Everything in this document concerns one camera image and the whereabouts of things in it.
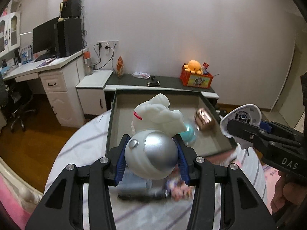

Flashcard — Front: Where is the white cube power adapter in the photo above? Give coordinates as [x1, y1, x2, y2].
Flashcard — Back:
[220, 104, 262, 138]

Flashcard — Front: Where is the rose gold metal canister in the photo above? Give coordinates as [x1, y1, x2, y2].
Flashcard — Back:
[195, 108, 215, 131]

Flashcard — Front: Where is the teal ball clear dome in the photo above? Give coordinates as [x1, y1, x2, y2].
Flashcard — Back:
[179, 122, 197, 146]

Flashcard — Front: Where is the white astronaut figure lamp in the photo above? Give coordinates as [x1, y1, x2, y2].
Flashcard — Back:
[124, 94, 186, 180]

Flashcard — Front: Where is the pink white block kitty figure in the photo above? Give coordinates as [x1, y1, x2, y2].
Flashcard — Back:
[167, 177, 193, 201]

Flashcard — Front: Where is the black tv remote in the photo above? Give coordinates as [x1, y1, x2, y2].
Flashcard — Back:
[118, 189, 170, 202]

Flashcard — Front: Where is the clear dental flosser box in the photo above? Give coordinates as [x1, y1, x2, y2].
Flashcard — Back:
[116, 168, 152, 193]

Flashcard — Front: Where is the person right hand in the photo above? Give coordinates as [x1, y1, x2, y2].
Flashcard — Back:
[271, 171, 306, 213]

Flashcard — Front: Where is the pink blanket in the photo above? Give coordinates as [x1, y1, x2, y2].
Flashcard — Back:
[1, 175, 31, 229]

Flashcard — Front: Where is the red cartoon storage crate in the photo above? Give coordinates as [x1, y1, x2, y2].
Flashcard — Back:
[180, 67, 213, 89]

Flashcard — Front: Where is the orange octopus plush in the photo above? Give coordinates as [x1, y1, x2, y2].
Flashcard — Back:
[183, 60, 202, 75]

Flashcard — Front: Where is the black office chair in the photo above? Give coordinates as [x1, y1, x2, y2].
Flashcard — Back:
[1, 75, 36, 133]

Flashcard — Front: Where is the black white tv cabinet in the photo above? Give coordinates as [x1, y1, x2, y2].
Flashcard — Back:
[76, 70, 220, 117]

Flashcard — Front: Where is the tissue packet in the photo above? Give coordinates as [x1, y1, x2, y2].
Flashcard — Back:
[132, 72, 150, 80]

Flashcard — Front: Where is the white computer desk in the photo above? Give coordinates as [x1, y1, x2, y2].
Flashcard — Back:
[4, 51, 85, 128]

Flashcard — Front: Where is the orange lid bottle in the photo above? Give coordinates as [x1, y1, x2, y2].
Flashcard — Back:
[83, 51, 93, 75]

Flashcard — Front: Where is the orange snack bag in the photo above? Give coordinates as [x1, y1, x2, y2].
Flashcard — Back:
[116, 56, 124, 78]

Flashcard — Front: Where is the black computer monitor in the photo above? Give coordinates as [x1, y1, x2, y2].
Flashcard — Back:
[32, 17, 59, 53]

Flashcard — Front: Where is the black computer tower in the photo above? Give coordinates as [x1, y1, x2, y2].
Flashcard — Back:
[55, 18, 82, 58]

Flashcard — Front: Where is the white glass door cabinet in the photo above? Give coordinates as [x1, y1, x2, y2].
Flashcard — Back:
[0, 12, 21, 57]

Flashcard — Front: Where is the black speaker box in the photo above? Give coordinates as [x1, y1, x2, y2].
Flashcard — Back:
[61, 0, 82, 18]

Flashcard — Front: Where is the white wall power strip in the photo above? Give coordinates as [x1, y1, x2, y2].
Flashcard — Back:
[97, 40, 119, 50]

